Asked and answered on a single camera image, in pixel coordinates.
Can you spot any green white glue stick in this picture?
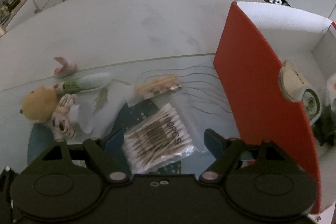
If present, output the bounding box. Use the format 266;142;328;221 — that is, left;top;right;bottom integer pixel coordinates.
52;72;112;95

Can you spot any red cardboard shoe box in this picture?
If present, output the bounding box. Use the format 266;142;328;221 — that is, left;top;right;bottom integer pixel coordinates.
214;2;335;214

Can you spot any striped cat face plush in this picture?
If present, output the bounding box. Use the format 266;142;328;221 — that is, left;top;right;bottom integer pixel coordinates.
51;94;93;139

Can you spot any cotton swabs bag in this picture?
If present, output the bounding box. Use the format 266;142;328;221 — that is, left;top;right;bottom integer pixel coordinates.
122;103;196;174

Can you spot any white drawer sideboard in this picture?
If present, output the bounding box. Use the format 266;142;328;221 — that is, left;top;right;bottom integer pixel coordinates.
1;0;65;33

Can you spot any white shoe pair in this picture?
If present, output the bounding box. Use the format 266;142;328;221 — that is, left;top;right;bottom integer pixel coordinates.
269;0;282;5

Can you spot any yellow plush toy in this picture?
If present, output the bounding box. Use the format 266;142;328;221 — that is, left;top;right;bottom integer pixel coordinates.
19;86;58;123

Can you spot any dark speckled pouch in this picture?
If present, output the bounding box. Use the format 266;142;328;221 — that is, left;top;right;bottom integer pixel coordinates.
313;105;335;147

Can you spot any red white small tube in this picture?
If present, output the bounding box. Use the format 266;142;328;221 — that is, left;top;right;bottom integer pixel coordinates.
54;56;77;77

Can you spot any bagged toothpicks pack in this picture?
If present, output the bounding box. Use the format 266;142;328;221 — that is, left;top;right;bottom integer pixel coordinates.
134;75;182;100

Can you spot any white grey wipes packet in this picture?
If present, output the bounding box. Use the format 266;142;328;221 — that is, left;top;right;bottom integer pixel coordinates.
326;76;335;112

